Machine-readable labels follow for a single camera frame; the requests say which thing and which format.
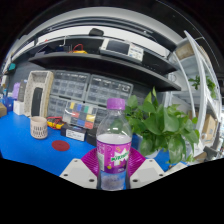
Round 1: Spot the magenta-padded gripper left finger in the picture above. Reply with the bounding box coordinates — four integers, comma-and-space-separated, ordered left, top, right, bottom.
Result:
59, 147, 100, 190

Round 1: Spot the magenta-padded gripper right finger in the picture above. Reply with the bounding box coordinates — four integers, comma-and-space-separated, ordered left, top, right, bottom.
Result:
126, 147, 167, 190

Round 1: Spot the purple-capped clear drink bottle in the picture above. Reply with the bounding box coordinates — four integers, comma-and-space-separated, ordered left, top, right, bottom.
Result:
95, 97, 133, 192

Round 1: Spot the white power adapter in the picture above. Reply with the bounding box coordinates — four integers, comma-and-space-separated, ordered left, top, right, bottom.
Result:
165, 162, 188, 175

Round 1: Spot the flat round red coaster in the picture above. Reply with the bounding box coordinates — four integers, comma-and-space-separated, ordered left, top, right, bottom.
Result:
51, 139, 71, 152

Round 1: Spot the plain black box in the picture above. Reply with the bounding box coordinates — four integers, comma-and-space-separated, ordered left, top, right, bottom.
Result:
85, 128, 99, 147

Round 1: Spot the black box with white label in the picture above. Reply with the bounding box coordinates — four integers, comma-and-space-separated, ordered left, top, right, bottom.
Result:
60, 123, 88, 142

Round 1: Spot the green potted plant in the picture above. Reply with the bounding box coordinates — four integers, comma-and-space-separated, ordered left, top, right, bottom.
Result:
124, 87, 201, 165

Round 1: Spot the yellow multimeter with red leads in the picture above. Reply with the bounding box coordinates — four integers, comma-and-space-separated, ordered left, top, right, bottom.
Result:
46, 115, 66, 130

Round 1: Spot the clear box with coloured parts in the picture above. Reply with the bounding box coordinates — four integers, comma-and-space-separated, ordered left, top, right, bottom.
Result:
62, 100, 99, 130

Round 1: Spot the beige perforated cup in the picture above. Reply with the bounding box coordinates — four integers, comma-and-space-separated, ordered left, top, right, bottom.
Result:
29, 115, 49, 140

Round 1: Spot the grey small-parts drawer cabinet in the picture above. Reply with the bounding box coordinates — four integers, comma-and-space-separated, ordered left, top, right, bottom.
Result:
49, 69, 92, 102
47, 94, 73, 118
85, 74, 134, 108

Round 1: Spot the black rectangular speaker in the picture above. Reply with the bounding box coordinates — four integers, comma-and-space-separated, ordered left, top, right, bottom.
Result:
30, 87, 44, 118

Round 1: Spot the white shelf unit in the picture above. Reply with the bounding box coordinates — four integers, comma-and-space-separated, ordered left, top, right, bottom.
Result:
168, 30, 224, 164

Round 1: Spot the white perforated plastic basket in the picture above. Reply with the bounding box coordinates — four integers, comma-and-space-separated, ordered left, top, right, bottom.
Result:
23, 70, 55, 118

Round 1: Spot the blue box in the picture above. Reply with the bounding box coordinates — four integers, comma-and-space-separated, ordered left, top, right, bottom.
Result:
2, 96, 15, 113

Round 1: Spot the dark grey flat box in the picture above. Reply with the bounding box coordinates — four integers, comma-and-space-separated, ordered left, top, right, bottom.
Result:
17, 79, 28, 103

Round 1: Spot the purple bag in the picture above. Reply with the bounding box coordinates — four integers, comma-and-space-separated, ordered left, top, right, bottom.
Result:
11, 82, 22, 101

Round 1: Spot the black workbench shelf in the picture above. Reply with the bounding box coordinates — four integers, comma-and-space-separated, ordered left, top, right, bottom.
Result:
11, 33, 183, 93

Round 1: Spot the white oscilloscope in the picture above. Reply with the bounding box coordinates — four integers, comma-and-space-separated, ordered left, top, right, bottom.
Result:
99, 37, 145, 64

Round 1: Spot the black device on shelf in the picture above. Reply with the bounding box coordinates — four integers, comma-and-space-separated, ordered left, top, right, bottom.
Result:
88, 27, 105, 37

